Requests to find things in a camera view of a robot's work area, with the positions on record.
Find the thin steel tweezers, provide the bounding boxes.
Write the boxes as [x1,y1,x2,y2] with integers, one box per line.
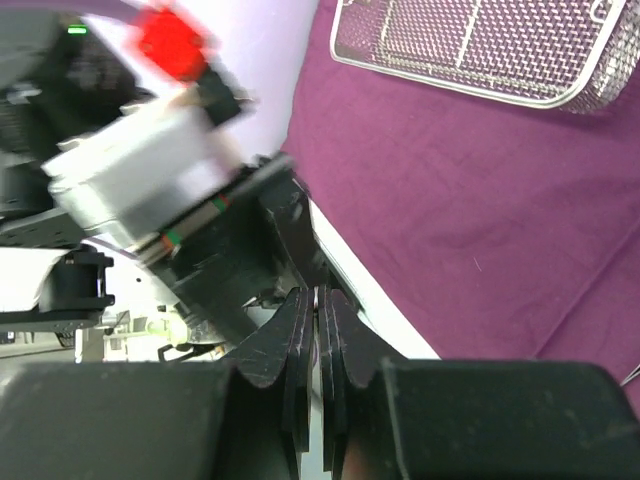
[620,364,640,387]

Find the wire mesh instrument tray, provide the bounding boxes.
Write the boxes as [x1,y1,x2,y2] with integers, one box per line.
[330,0,639,114]

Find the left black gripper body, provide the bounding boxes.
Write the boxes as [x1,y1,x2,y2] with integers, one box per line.
[139,154,360,345]

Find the purple cloth wrap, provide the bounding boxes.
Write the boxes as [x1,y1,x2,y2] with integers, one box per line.
[285,1,639,378]

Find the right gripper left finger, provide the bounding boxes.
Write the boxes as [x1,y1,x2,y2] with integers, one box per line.
[1,289,313,479]

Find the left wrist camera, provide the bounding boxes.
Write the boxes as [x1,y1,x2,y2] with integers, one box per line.
[42,97,244,248]

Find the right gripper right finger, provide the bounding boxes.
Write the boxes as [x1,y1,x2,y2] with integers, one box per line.
[317,287,639,479]

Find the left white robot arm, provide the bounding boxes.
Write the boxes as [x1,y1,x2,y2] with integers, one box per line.
[1,4,343,344]

